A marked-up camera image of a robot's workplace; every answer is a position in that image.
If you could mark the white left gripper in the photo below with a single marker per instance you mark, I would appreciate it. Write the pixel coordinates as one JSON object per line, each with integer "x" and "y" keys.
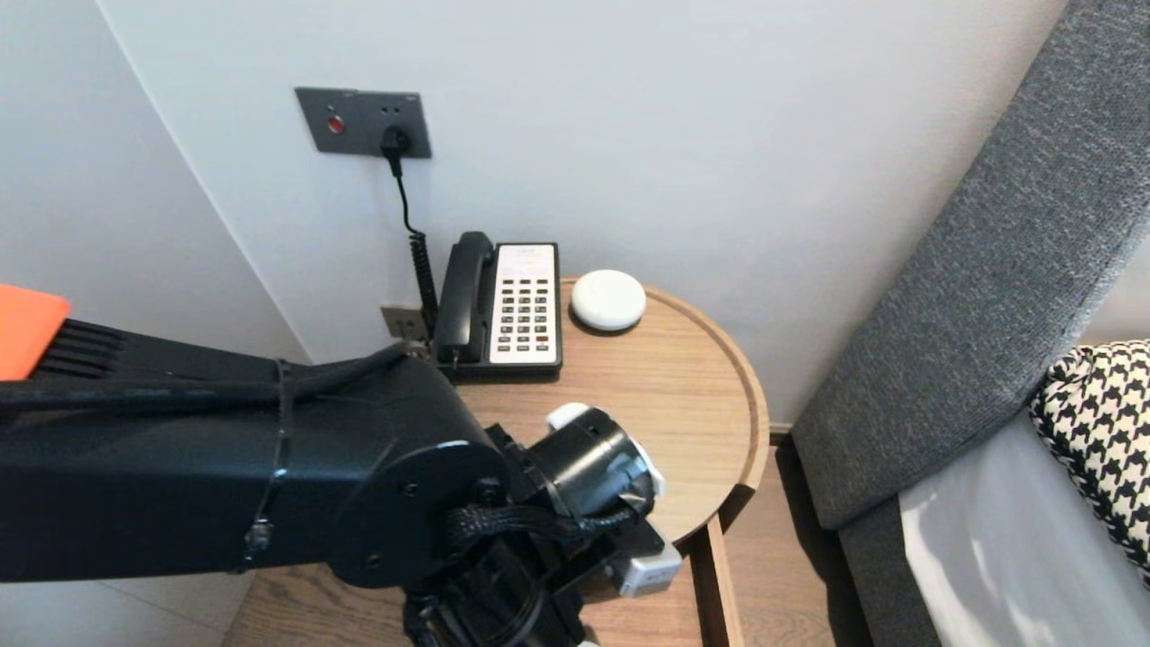
{"x": 651, "y": 568}

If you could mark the curved wooden table drawer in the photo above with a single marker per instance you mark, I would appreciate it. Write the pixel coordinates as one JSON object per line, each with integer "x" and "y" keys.
{"x": 714, "y": 584}

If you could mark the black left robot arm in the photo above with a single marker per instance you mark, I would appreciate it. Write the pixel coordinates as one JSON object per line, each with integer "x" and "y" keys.
{"x": 180, "y": 476}

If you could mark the round wooden bedside table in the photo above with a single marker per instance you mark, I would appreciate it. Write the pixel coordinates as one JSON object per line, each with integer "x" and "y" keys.
{"x": 683, "y": 395}

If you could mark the flat white dome device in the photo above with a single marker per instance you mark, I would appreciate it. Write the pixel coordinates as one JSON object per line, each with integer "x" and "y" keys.
{"x": 608, "y": 299}

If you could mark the black white desk telephone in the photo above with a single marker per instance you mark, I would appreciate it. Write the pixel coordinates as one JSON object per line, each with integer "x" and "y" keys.
{"x": 526, "y": 305}

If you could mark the black telephone handset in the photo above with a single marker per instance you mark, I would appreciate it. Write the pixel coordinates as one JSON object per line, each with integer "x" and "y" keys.
{"x": 463, "y": 296}

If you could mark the white bed sheet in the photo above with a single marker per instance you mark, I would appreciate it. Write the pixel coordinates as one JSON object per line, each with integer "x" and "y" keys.
{"x": 1006, "y": 557}

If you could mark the grey fabric headboard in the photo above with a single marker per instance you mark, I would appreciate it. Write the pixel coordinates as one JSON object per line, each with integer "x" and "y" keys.
{"x": 988, "y": 270}

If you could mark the black white houndstooth pillow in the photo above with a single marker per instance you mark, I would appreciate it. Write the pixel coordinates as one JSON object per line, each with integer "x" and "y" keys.
{"x": 1105, "y": 422}

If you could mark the beige phone wall plate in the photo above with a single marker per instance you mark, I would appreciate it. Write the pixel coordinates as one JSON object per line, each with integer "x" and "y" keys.
{"x": 397, "y": 319}

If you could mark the grey wall socket panel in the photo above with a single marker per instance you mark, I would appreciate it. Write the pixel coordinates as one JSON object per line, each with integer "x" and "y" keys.
{"x": 411, "y": 121}

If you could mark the grey switch panel red button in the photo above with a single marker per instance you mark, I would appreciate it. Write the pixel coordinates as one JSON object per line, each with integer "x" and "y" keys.
{"x": 326, "y": 119}

